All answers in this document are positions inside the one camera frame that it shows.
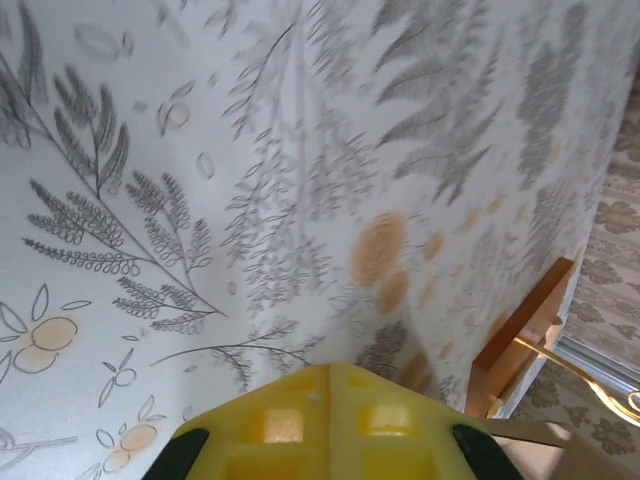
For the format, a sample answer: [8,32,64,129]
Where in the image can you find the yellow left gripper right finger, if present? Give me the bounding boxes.
[329,361,524,480]

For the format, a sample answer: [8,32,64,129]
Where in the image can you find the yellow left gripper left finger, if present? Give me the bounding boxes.
[171,363,332,480]

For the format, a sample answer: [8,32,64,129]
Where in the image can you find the brown cardboard paper box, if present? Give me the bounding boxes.
[485,417,640,480]

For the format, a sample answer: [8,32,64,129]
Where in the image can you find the white floral print tablecloth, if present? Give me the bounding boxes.
[0,0,640,480]

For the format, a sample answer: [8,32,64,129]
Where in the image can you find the gold metal wire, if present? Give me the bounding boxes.
[513,335,640,427]

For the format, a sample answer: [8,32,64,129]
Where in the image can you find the silver metal rail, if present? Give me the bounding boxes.
[558,333,640,394]

